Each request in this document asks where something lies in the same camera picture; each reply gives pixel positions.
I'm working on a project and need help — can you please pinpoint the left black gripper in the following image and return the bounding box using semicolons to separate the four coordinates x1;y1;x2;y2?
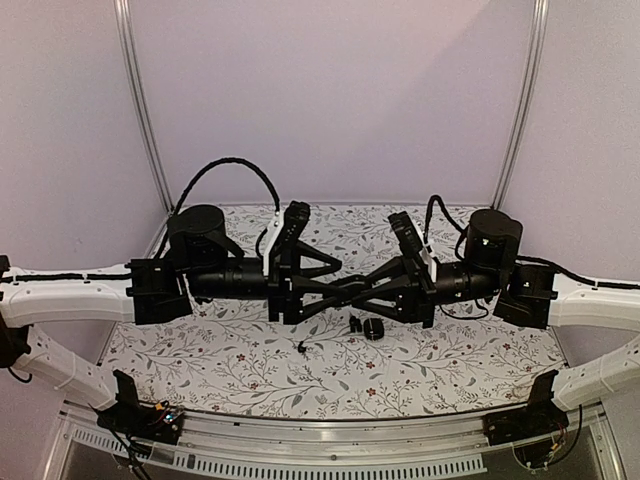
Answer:
187;240;349;324

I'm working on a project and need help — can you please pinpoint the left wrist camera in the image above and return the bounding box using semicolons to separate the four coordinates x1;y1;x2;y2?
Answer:
262;200;311;277

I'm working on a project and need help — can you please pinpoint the black ear hook earbud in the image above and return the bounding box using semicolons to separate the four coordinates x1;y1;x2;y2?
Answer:
349;316;363;333

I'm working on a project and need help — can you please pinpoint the aluminium frame post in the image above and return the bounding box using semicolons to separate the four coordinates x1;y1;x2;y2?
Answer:
113;0;174;213
491;0;549;210

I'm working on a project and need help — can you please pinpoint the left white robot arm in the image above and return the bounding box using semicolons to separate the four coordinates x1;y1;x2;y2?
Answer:
1;202;365;434

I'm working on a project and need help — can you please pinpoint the black earbud charging case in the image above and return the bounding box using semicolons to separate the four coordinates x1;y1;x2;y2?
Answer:
363;318;385;341

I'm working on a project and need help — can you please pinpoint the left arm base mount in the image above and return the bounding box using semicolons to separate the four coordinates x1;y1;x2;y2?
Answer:
96;370;184;445

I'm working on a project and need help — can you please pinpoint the floral patterned table mat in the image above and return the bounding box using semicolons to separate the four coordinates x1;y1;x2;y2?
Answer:
102;203;566;420

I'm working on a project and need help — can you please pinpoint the front aluminium rail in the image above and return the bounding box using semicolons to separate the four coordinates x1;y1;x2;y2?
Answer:
43;402;630;479

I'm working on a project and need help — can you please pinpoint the left black braided cable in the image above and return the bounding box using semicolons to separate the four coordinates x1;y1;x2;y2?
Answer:
168;157;280;261

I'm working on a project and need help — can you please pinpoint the left aluminium frame post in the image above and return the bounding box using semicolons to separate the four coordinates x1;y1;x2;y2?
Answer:
113;0;174;213

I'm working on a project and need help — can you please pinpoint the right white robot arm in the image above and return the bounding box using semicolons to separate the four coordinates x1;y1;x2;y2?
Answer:
349;209;639;333

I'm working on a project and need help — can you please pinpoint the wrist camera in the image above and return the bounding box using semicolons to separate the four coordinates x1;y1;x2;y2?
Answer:
262;200;311;277
388;211;438;282

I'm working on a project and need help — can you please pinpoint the black braided cable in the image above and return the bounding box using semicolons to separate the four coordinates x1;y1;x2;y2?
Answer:
424;194;491;319
168;157;280;261

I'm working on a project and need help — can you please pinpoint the right black braided cable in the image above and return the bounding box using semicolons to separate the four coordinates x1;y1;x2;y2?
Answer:
424;194;491;319

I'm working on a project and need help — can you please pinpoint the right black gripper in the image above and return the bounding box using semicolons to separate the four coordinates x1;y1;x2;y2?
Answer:
349;256;502;332

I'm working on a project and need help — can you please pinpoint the right aluminium frame post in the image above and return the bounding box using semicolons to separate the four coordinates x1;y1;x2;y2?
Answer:
491;0;549;210

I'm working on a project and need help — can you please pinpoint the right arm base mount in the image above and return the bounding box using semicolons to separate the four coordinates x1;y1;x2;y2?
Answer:
482;370;569;470

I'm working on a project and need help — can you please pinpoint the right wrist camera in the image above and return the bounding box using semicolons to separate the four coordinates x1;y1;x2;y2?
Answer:
388;211;438;282

